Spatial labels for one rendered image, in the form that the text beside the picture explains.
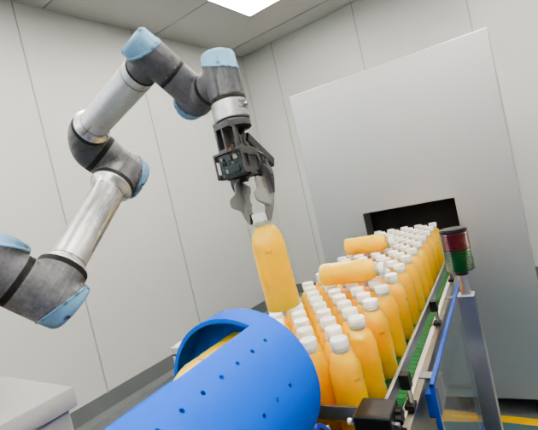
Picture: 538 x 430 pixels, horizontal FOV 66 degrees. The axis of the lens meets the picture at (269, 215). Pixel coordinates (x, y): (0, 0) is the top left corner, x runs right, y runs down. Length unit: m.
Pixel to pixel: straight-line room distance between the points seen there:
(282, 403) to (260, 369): 0.06
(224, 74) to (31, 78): 3.21
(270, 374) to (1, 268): 0.58
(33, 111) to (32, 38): 0.62
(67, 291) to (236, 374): 0.49
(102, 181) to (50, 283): 0.33
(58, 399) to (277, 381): 0.45
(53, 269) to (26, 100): 2.97
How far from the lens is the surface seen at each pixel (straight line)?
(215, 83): 0.89
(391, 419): 0.85
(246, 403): 0.63
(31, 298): 1.00
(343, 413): 0.95
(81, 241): 1.08
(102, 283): 3.89
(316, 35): 5.59
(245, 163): 0.82
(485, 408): 1.21
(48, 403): 0.95
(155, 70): 0.95
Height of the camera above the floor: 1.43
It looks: 2 degrees down
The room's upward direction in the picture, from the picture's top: 13 degrees counter-clockwise
